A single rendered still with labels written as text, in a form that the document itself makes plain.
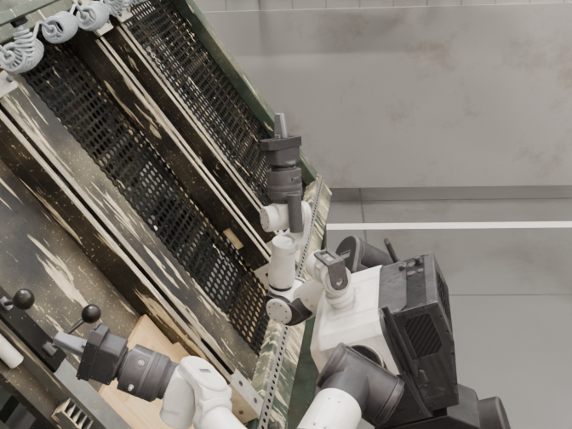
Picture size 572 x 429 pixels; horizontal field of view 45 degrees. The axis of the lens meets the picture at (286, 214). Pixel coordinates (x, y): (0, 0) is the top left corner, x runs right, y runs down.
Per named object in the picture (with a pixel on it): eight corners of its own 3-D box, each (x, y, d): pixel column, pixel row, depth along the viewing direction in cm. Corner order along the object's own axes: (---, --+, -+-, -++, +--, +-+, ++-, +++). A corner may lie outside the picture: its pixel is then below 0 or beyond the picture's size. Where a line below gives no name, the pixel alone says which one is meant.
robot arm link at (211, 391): (158, 395, 130) (193, 440, 120) (175, 353, 128) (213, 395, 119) (186, 395, 134) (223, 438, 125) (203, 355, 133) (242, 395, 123)
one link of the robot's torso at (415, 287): (474, 338, 173) (425, 219, 160) (489, 439, 143) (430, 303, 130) (363, 367, 182) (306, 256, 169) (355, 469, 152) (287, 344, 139)
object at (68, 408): (75, 440, 136) (85, 435, 135) (50, 416, 134) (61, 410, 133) (82, 426, 140) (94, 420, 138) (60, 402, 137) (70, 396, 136)
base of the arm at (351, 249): (371, 273, 184) (401, 250, 177) (376, 313, 175) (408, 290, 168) (327, 251, 178) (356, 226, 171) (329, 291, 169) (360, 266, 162)
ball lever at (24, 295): (2, 318, 131) (26, 314, 121) (-12, 304, 130) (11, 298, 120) (17, 304, 134) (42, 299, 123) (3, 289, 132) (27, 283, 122)
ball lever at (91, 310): (49, 363, 133) (105, 317, 135) (36, 348, 132) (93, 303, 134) (50, 355, 137) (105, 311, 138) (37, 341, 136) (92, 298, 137)
